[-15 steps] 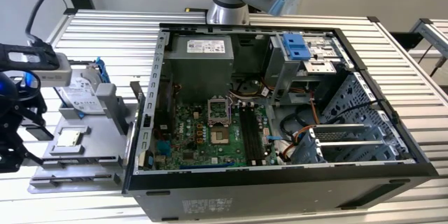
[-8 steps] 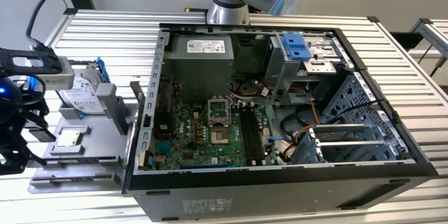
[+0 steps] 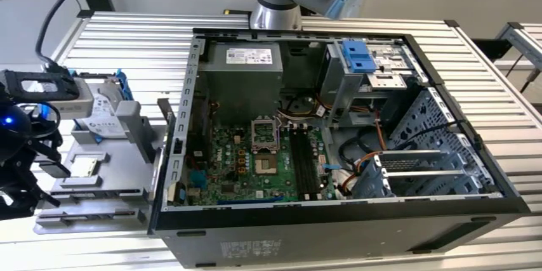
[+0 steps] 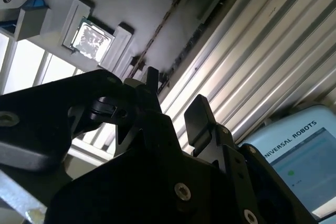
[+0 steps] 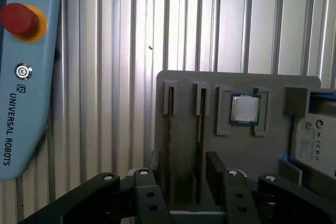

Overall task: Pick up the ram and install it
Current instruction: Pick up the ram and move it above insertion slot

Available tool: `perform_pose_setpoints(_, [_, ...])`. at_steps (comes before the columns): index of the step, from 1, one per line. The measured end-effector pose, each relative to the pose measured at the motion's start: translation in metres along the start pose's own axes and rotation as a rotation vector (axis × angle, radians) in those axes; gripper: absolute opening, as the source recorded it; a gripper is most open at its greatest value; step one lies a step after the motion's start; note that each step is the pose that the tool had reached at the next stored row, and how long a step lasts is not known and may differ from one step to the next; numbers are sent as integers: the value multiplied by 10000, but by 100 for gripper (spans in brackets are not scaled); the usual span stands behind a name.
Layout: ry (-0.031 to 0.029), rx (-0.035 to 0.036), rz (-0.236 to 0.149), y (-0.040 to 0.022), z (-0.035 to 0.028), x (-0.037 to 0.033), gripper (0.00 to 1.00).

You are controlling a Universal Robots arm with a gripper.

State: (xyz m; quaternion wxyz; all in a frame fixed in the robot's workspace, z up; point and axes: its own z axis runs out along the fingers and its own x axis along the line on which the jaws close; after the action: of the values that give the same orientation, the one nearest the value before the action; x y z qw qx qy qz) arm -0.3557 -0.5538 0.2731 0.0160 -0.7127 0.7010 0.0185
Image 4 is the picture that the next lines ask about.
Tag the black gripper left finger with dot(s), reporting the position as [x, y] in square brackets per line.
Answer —
[39, 119]

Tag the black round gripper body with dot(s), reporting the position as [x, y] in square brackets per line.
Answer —
[118, 195]

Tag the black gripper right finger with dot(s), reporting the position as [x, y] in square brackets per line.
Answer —
[199, 121]

